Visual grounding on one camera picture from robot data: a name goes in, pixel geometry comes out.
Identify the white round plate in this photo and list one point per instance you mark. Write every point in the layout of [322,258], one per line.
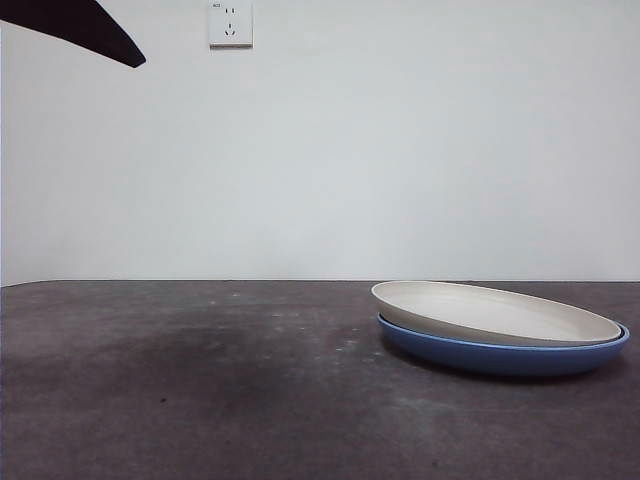
[475,310]

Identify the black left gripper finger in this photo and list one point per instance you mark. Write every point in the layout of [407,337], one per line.
[75,25]

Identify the blue round plate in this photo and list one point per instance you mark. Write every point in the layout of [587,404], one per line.
[500,360]

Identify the white wall socket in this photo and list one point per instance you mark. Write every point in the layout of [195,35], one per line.
[231,25]

